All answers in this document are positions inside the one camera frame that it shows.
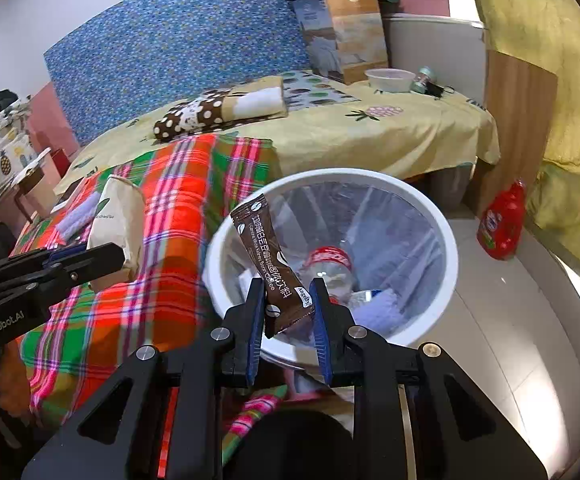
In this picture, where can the white foam net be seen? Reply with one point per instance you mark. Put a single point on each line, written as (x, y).
(77, 217)

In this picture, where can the white bed frame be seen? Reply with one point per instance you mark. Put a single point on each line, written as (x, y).
(435, 50)

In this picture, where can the plaid blanket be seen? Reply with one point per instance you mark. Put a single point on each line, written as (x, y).
(179, 185)

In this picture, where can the wooden board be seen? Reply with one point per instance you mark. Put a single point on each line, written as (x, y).
(515, 125)

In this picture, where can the blue floral headboard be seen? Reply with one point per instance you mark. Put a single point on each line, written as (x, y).
(169, 50)

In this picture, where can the red cup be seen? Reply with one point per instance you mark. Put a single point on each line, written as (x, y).
(59, 160)

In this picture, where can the brown coffee sachet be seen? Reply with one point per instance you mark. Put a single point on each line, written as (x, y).
(265, 245)

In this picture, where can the white bowl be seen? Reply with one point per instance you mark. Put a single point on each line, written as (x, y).
(390, 80)

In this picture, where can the yellow bedsheet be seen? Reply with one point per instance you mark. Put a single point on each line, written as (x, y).
(370, 130)

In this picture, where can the pineapple print bag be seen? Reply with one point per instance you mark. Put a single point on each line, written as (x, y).
(2, 155)

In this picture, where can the person's dark pants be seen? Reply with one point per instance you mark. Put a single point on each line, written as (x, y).
(295, 445)

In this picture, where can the small black object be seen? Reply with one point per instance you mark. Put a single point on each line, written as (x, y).
(440, 91)

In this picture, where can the clear plastic bottle red label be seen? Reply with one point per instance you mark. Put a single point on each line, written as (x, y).
(327, 262)

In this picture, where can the white trash bin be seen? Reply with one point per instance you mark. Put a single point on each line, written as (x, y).
(444, 260)

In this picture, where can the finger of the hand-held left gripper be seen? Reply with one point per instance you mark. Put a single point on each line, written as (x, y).
(64, 255)
(97, 259)

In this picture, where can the yellow green curtain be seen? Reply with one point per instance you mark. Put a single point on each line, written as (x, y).
(550, 60)

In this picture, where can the printed paper bag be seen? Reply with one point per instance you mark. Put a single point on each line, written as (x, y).
(350, 30)

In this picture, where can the brown polka dot pillow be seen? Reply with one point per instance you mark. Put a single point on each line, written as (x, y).
(194, 112)

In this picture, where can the small glass jar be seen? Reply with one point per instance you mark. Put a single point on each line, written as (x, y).
(422, 80)

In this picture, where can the leaf print pillow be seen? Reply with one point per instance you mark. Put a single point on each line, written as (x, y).
(315, 90)

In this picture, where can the beige paper bag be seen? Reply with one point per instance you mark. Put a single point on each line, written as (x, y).
(114, 220)

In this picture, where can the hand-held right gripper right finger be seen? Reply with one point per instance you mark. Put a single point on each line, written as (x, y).
(321, 332)

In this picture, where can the red detergent bottle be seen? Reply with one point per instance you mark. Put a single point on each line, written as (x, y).
(502, 220)

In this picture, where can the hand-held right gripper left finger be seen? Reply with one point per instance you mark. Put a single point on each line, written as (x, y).
(255, 332)

